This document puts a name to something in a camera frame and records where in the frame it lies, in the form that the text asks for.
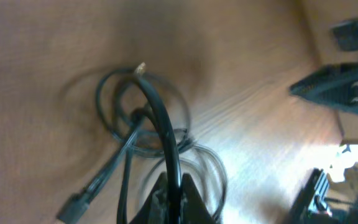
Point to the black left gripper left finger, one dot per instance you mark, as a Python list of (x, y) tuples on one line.
[(155, 208)]

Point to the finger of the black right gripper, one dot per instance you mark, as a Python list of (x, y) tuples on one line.
[(334, 86)]

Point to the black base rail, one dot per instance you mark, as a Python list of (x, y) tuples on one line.
[(309, 206)]

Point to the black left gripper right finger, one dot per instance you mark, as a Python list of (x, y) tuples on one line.
[(192, 208)]

